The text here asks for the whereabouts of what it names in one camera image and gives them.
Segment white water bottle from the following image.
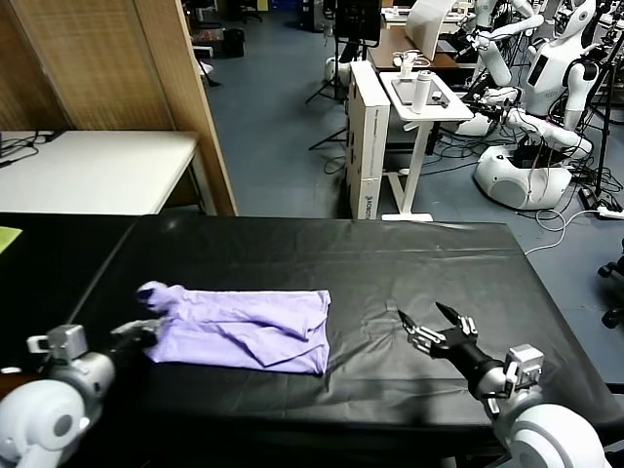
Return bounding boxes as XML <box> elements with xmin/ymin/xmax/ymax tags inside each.
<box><xmin>412</xmin><ymin>69</ymin><xmax>434</xmax><ymax>115</ymax></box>

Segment tall white cardboard box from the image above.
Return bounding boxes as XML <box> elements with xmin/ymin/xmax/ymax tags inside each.
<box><xmin>344</xmin><ymin>59</ymin><xmax>391</xmax><ymax>221</ymax></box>

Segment white rectangular table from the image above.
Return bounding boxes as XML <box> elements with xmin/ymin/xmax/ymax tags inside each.
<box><xmin>0</xmin><ymin>129</ymin><xmax>216</xmax><ymax>217</ymax></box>

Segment black side table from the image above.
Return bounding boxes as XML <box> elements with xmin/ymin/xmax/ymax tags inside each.
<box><xmin>0</xmin><ymin>213</ymin><xmax>140</xmax><ymax>374</ymax></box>

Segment white standing desk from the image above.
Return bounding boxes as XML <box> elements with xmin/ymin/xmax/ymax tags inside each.
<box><xmin>377</xmin><ymin>71</ymin><xmax>475</xmax><ymax>223</ymax></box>

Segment white floor cable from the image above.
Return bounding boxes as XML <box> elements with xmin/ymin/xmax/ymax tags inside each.
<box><xmin>524</xmin><ymin>208</ymin><xmax>605</xmax><ymax>255</ymax></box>

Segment black office chair base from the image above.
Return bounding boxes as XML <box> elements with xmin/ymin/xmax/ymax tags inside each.
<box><xmin>597</xmin><ymin>223</ymin><xmax>624</xmax><ymax>330</ymax></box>

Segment small white rounded robot base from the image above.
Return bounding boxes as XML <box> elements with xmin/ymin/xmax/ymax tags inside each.
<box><xmin>325</xmin><ymin>57</ymin><xmax>353</xmax><ymax>82</ymax></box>

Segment black monitor panel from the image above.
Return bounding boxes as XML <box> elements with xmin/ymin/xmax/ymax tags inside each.
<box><xmin>335</xmin><ymin>0</ymin><xmax>382</xmax><ymax>49</ymax></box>

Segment white humanoid robot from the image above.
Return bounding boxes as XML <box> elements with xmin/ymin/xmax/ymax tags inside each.
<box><xmin>475</xmin><ymin>0</ymin><xmax>606</xmax><ymax>212</ymax></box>

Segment black cables on white table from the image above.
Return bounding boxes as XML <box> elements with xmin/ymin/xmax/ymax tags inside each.
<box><xmin>0</xmin><ymin>129</ymin><xmax>64</xmax><ymax>170</ymax></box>

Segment white desk gadget stand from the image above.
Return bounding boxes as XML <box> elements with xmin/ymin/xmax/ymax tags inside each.
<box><xmin>392</xmin><ymin>50</ymin><xmax>431</xmax><ymax>79</ymax></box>

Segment black tripod stand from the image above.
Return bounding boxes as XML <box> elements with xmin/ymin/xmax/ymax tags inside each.
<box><xmin>580</xmin><ymin>33</ymin><xmax>624</xmax><ymax>197</ymax></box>
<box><xmin>305</xmin><ymin>36</ymin><xmax>363</xmax><ymax>106</ymax></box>
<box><xmin>308</xmin><ymin>125</ymin><xmax>349</xmax><ymax>151</ymax></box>

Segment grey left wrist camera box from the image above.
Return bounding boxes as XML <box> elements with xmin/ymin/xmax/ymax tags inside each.
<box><xmin>25</xmin><ymin>323</ymin><xmax>90</xmax><ymax>363</ymax></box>

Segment wooden partition screen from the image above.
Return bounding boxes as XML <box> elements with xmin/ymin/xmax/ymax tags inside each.
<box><xmin>0</xmin><ymin>0</ymin><xmax>239</xmax><ymax>217</ymax></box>

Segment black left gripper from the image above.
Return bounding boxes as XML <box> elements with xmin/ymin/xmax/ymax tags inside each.
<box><xmin>108</xmin><ymin>318</ymin><xmax>163</xmax><ymax>363</ymax></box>

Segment yellow-green cloth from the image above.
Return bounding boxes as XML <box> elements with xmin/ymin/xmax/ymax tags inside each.
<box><xmin>0</xmin><ymin>226</ymin><xmax>24</xmax><ymax>255</ymax></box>

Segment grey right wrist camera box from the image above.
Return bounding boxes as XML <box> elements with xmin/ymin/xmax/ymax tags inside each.
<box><xmin>503</xmin><ymin>343</ymin><xmax>544</xmax><ymax>397</ymax></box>

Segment grey tablet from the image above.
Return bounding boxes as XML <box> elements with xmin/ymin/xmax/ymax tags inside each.
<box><xmin>391</xmin><ymin>77</ymin><xmax>418</xmax><ymax>106</ymax></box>

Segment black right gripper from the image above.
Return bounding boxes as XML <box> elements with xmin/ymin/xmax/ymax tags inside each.
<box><xmin>397</xmin><ymin>300</ymin><xmax>506</xmax><ymax>397</ymax></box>

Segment brown wooden desk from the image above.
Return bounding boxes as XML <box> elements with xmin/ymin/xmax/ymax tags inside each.
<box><xmin>366</xmin><ymin>26</ymin><xmax>478</xmax><ymax>73</ymax></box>

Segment purple printed T-shirt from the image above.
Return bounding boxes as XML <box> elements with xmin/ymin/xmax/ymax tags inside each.
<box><xmin>135</xmin><ymin>280</ymin><xmax>333</xmax><ymax>375</ymax></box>

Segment black trash bin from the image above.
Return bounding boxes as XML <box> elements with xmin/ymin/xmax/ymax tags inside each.
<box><xmin>222</xmin><ymin>27</ymin><xmax>246</xmax><ymax>59</ymax></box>

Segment white curved panel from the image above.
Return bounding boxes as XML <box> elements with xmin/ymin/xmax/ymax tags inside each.
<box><xmin>405</xmin><ymin>0</ymin><xmax>452</xmax><ymax>60</ymax></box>

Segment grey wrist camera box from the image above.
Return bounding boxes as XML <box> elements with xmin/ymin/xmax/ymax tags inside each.
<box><xmin>25</xmin><ymin>323</ymin><xmax>90</xmax><ymax>363</ymax></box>
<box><xmin>503</xmin><ymin>343</ymin><xmax>544</xmax><ymax>397</ymax></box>

